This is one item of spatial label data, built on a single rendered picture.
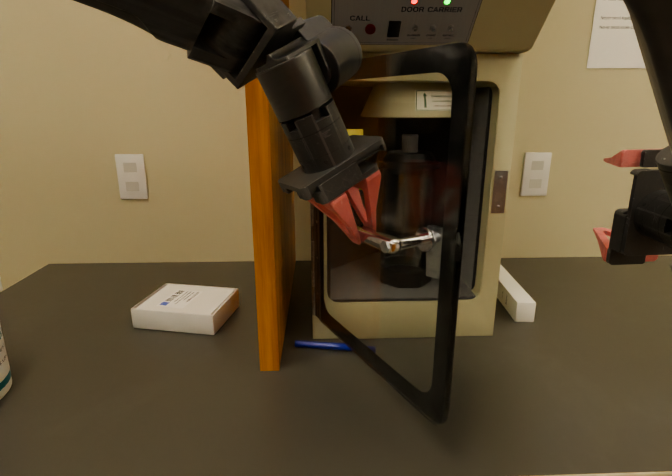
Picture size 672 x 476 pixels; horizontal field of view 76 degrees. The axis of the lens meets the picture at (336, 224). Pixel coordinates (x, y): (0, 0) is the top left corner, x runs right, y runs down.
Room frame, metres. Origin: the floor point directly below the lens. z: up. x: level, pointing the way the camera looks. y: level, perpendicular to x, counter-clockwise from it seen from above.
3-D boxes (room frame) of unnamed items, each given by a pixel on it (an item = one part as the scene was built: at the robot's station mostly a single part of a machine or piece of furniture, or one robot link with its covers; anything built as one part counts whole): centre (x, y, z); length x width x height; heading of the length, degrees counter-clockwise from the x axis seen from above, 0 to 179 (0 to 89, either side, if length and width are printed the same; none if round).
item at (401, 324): (0.53, -0.04, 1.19); 0.30 x 0.01 x 0.40; 29
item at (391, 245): (0.45, -0.05, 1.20); 0.10 x 0.05 x 0.03; 29
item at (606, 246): (0.54, -0.37, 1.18); 0.09 x 0.07 x 0.07; 3
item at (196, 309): (0.76, 0.28, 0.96); 0.16 x 0.12 x 0.04; 80
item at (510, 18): (0.62, -0.12, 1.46); 0.32 x 0.11 x 0.10; 92
